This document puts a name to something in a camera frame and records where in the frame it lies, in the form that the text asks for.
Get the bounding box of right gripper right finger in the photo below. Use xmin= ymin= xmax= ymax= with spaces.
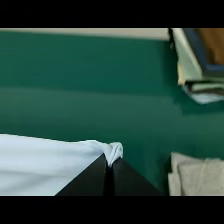
xmin=111 ymin=157 xmax=165 ymax=196

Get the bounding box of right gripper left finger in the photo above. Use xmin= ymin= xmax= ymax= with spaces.
xmin=55 ymin=153 xmax=108 ymax=196

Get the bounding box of pale blue garment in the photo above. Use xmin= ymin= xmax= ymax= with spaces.
xmin=0 ymin=133 xmax=124 ymax=196

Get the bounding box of white folded garment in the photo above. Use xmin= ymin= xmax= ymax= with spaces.
xmin=182 ymin=81 xmax=224 ymax=105

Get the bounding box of brown folded garment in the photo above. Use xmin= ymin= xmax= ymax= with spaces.
xmin=195 ymin=28 xmax=224 ymax=66

